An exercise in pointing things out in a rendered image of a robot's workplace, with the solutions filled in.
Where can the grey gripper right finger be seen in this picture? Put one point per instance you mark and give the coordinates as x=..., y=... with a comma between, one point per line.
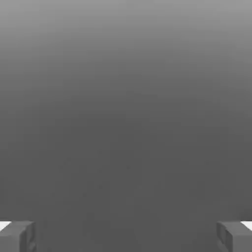
x=236, y=237

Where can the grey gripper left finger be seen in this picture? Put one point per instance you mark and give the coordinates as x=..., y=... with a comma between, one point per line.
x=15, y=237

